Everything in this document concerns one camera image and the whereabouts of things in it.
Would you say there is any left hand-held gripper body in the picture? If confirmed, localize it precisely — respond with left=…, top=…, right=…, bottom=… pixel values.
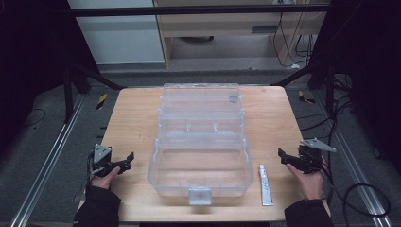
left=90, top=143, right=131, bottom=178

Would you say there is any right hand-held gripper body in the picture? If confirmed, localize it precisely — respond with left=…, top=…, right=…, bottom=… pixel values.
left=286, top=137, right=337, bottom=175

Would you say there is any person's left hand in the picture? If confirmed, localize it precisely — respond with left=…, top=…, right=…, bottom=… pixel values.
left=90, top=166, right=121, bottom=191

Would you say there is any person's right hand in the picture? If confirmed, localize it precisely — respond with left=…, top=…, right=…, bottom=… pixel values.
left=286, top=156, right=327, bottom=201

